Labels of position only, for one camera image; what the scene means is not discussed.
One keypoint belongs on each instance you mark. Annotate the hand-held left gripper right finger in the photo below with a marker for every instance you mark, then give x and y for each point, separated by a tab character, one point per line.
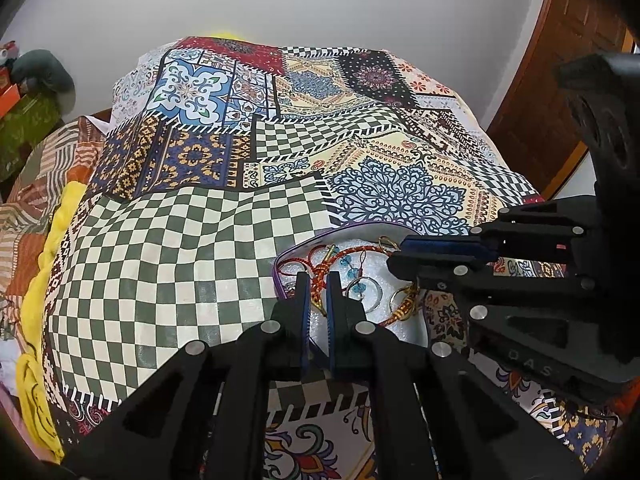
334	310

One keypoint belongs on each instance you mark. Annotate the purple heart-shaped tin box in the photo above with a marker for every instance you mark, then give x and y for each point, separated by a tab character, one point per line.
357	237

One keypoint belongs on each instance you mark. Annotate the wooden door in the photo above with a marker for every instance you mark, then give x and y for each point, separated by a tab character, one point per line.
550	60

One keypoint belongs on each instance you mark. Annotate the orange striped blanket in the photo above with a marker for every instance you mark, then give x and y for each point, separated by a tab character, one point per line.
45	170

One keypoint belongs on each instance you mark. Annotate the pile of clutter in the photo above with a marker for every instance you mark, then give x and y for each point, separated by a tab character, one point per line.
6	54

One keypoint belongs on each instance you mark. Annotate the grey cushion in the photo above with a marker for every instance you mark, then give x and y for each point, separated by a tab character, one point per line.
42	70

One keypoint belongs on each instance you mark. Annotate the orange box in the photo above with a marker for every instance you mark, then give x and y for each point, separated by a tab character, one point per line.
9	97

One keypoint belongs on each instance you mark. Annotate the yellow cloth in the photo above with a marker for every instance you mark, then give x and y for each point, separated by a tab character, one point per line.
40	310

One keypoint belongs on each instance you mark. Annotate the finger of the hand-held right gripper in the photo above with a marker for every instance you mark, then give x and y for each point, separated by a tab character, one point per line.
450	277
440	247

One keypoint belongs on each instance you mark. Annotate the patchwork printed blanket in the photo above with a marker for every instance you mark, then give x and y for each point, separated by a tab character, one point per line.
200	240

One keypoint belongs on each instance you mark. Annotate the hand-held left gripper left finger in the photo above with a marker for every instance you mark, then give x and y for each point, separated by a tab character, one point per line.
302	310

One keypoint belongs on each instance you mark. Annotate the yellow plastic object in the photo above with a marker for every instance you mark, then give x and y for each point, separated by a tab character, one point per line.
227	35

